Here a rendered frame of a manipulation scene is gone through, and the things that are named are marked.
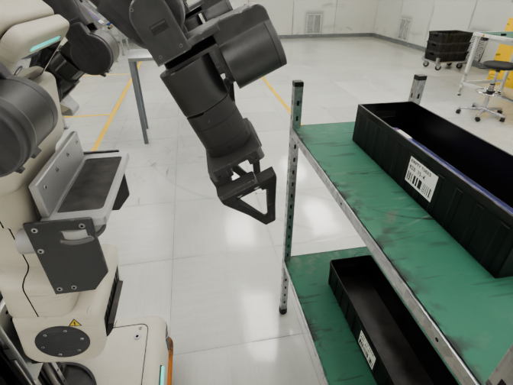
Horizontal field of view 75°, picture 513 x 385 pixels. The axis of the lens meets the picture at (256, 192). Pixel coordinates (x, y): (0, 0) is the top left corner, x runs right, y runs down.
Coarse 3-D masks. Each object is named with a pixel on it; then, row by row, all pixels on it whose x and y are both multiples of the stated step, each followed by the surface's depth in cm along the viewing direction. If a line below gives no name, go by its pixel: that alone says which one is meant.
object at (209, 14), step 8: (184, 0) 65; (200, 0) 67; (208, 0) 68; (216, 0) 68; (224, 0) 68; (192, 8) 67; (208, 8) 68; (216, 8) 68; (224, 8) 68; (232, 8) 68; (208, 16) 68; (216, 16) 68
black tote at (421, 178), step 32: (384, 128) 83; (416, 128) 97; (448, 128) 84; (384, 160) 84; (416, 160) 72; (448, 160) 85; (480, 160) 75; (512, 160) 67; (416, 192) 73; (448, 192) 63; (480, 192) 56; (512, 192) 68; (448, 224) 64; (480, 224) 56; (512, 224) 50; (480, 256) 57; (512, 256) 52
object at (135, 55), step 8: (128, 56) 292; (136, 56) 292; (144, 56) 292; (136, 64) 325; (136, 72) 328; (136, 80) 294; (136, 88) 298; (136, 96) 302; (144, 112) 351; (144, 120) 355; (144, 128) 319; (144, 136) 323
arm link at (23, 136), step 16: (0, 64) 36; (16, 80) 36; (48, 96) 38; (0, 112) 30; (16, 112) 32; (0, 128) 30; (16, 128) 31; (32, 128) 33; (0, 144) 31; (16, 144) 31; (32, 144) 33; (0, 160) 32; (16, 160) 32; (0, 176) 33
